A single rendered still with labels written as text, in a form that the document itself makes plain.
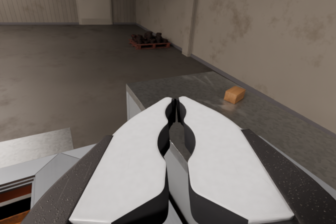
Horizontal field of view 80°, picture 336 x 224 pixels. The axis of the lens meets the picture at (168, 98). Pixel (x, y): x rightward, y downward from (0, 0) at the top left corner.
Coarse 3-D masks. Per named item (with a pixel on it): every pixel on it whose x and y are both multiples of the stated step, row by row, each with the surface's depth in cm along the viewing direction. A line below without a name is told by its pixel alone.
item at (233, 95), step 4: (232, 88) 101; (236, 88) 101; (240, 88) 101; (228, 92) 97; (232, 92) 97; (236, 92) 97; (240, 92) 98; (244, 92) 102; (224, 96) 99; (228, 96) 98; (232, 96) 96; (236, 96) 95; (240, 96) 99; (228, 100) 98; (232, 100) 97; (236, 100) 97
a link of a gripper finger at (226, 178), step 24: (192, 120) 10; (216, 120) 9; (192, 144) 9; (216, 144) 8; (240, 144) 8; (192, 168) 7; (216, 168) 7; (240, 168) 7; (264, 168) 7; (192, 192) 6; (216, 192) 6; (240, 192) 6; (264, 192) 6; (192, 216) 7; (216, 216) 6; (240, 216) 6; (264, 216) 5; (288, 216) 5
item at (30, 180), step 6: (72, 156) 88; (18, 180) 77; (24, 180) 77; (30, 180) 78; (0, 186) 74; (6, 186) 75; (12, 186) 76; (18, 186) 76; (24, 186) 77; (0, 192) 74; (30, 204) 70
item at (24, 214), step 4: (24, 212) 78; (12, 216) 76; (16, 216) 77; (20, 216) 78; (24, 216) 79; (0, 220) 75; (4, 220) 75; (8, 220) 76; (12, 220) 77; (16, 220) 78; (20, 220) 78
